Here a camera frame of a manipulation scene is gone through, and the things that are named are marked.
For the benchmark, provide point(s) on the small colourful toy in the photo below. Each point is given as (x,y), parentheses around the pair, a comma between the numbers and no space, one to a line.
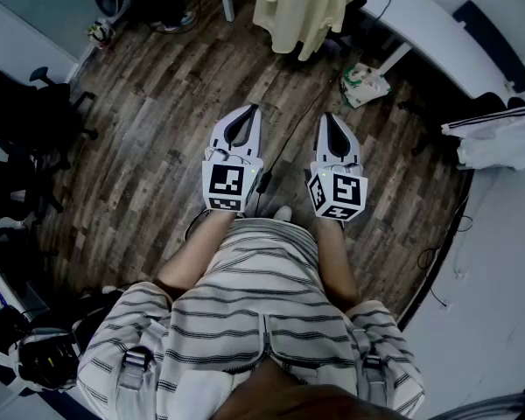
(100,31)

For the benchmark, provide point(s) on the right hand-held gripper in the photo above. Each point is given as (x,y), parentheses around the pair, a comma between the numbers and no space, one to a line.
(343,191)

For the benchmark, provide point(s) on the white plastic bag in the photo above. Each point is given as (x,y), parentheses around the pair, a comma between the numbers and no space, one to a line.
(363,86)

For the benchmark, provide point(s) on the white garment with dark stripes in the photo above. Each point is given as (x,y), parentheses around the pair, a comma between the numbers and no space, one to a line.
(494,138)

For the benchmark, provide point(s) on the white curved desk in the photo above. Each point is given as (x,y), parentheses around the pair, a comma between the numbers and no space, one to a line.
(437,33)

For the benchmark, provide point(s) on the person's right white shoe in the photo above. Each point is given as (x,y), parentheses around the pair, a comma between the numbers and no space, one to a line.
(283,212)

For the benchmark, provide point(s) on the person's left forearm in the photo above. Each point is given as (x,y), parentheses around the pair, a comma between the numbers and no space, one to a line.
(197,256)

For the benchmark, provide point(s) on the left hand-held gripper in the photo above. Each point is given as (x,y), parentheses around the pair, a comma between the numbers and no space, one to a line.
(225,182)

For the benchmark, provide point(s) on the pale yellow clothes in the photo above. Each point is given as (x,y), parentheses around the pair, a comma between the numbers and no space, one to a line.
(306,11)

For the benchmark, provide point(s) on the dark desk divider panel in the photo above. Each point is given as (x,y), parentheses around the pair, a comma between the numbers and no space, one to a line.
(494,46)

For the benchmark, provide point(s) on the black and white bag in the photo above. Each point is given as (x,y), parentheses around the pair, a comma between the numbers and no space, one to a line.
(48,359)

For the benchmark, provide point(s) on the person's striped shirt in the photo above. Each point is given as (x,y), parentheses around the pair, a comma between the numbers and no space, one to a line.
(254,313)

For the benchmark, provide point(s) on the black power adapter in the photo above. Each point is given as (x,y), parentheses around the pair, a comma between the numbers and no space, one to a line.
(263,183)

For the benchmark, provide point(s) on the person's right forearm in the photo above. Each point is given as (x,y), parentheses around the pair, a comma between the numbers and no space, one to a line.
(337,261)

